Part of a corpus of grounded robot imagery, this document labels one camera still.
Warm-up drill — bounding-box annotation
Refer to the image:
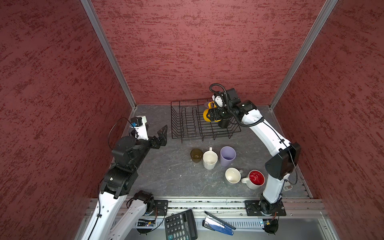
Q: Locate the yellow mug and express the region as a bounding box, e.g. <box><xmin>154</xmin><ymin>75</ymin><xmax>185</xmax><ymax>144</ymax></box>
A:
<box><xmin>203</xmin><ymin>102</ymin><xmax>217</xmax><ymax>122</ymax></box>

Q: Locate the olive green glass cup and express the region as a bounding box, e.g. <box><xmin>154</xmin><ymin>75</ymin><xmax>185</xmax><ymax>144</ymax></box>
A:
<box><xmin>190</xmin><ymin>149</ymin><xmax>203</xmax><ymax>163</ymax></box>

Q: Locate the white ceramic mug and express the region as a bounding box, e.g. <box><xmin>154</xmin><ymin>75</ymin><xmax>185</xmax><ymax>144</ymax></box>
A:
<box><xmin>203</xmin><ymin>147</ymin><xmax>218</xmax><ymax>170</ymax></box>

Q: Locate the black mug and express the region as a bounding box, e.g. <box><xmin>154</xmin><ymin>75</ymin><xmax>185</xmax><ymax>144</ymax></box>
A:
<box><xmin>218</xmin><ymin>118</ymin><xmax>231</xmax><ymax>129</ymax></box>

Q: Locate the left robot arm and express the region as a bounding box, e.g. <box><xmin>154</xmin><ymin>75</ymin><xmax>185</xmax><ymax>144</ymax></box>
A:
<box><xmin>82</xmin><ymin>125</ymin><xmax>168</xmax><ymax>240</ymax></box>

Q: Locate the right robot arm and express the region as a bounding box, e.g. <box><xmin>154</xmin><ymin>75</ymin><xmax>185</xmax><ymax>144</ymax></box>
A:
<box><xmin>203</xmin><ymin>84</ymin><xmax>301</xmax><ymax>216</ymax></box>

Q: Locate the lilac plastic cup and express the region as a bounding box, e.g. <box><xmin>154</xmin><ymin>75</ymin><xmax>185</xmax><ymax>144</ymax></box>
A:
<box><xmin>220</xmin><ymin>146</ymin><xmax>237</xmax><ymax>167</ymax></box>

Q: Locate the cream white mug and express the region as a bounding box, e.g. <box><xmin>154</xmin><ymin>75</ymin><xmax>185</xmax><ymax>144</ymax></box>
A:
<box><xmin>225</xmin><ymin>168</ymin><xmax>243</xmax><ymax>185</ymax></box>

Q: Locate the left circuit board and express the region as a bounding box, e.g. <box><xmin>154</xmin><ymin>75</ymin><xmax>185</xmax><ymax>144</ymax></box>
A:
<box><xmin>137</xmin><ymin>219</ymin><xmax>157</xmax><ymax>228</ymax></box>

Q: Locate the circuit board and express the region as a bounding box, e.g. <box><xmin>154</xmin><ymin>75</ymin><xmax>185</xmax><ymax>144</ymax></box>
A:
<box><xmin>263</xmin><ymin>219</ymin><xmax>279</xmax><ymax>232</ymax></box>
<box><xmin>137</xmin><ymin>219</ymin><xmax>157</xmax><ymax>228</ymax></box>

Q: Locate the white mug red inside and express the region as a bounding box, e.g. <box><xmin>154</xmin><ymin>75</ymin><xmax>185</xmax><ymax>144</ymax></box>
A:
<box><xmin>241</xmin><ymin>170</ymin><xmax>266</xmax><ymax>190</ymax></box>

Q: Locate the black calculator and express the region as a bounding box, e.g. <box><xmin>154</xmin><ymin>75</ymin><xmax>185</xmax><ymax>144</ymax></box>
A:
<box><xmin>165</xmin><ymin>209</ymin><xmax>198</xmax><ymax>240</ymax></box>

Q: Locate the blue black stapler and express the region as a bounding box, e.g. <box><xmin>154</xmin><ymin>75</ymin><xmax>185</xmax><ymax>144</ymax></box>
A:
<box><xmin>203</xmin><ymin>211</ymin><xmax>236</xmax><ymax>236</ymax></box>

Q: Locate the right circuit board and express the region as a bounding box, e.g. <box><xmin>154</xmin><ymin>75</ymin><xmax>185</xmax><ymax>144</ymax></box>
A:
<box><xmin>263</xmin><ymin>219</ymin><xmax>279</xmax><ymax>232</ymax></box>

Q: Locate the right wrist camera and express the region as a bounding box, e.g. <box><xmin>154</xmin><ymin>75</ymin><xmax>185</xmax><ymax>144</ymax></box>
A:
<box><xmin>212</xmin><ymin>94</ymin><xmax>225</xmax><ymax>109</ymax></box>

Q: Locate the black wire dish rack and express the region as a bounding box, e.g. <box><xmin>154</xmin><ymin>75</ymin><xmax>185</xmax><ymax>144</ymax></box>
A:
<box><xmin>171</xmin><ymin>99</ymin><xmax>241</xmax><ymax>142</ymax></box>

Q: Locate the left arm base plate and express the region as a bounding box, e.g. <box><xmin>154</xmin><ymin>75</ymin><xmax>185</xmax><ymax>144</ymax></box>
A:
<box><xmin>149</xmin><ymin>200</ymin><xmax>169</xmax><ymax>216</ymax></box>

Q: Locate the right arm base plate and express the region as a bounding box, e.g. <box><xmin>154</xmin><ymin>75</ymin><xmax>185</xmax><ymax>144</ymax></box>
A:
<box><xmin>245</xmin><ymin>200</ymin><xmax>287</xmax><ymax>217</ymax></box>

